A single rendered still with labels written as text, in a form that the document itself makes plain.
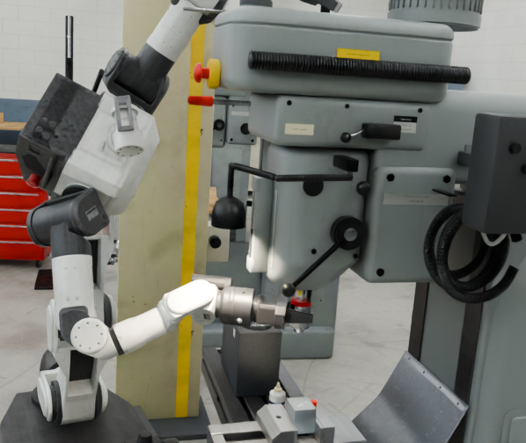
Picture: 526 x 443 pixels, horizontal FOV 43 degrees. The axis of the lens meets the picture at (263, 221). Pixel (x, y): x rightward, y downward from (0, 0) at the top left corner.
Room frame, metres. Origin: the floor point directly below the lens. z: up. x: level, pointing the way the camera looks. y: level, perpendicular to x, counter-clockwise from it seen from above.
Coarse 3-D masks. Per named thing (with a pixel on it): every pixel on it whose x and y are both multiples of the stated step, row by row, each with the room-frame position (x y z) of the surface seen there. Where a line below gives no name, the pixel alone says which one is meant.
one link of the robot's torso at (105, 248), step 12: (108, 216) 1.92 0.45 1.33; (108, 228) 1.92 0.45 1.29; (96, 240) 1.92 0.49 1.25; (108, 240) 1.90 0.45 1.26; (96, 252) 1.93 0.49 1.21; (108, 252) 1.90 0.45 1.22; (96, 264) 1.93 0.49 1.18; (96, 276) 1.93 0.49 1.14; (96, 288) 1.89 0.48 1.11; (96, 300) 1.88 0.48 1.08; (108, 300) 1.93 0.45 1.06; (96, 312) 1.88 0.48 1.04; (108, 312) 1.90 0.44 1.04; (108, 324) 1.90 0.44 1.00; (60, 336) 1.89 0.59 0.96
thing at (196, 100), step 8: (192, 96) 1.48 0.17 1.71; (200, 96) 1.49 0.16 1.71; (208, 96) 1.50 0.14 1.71; (192, 104) 1.48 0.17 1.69; (200, 104) 1.49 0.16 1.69; (208, 104) 1.49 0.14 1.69; (216, 104) 1.50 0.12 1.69; (224, 104) 1.50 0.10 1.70; (232, 104) 1.51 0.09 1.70; (240, 104) 1.51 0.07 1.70; (248, 104) 1.52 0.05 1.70
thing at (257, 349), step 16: (224, 336) 1.86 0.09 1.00; (240, 336) 1.68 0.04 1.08; (256, 336) 1.69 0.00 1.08; (272, 336) 1.70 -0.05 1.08; (224, 352) 1.85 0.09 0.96; (240, 352) 1.68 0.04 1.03; (256, 352) 1.69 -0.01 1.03; (272, 352) 1.70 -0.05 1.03; (224, 368) 1.83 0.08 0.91; (240, 368) 1.68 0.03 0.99; (256, 368) 1.69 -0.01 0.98; (272, 368) 1.70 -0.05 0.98; (240, 384) 1.68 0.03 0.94; (256, 384) 1.69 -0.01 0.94; (272, 384) 1.71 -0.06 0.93
